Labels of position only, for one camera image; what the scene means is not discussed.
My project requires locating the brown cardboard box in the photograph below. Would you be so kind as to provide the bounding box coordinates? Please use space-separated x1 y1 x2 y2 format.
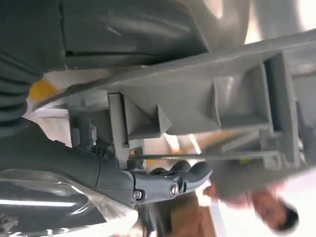
170 193 218 237

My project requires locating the person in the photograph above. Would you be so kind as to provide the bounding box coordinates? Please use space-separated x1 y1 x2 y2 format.
204 183 300 235

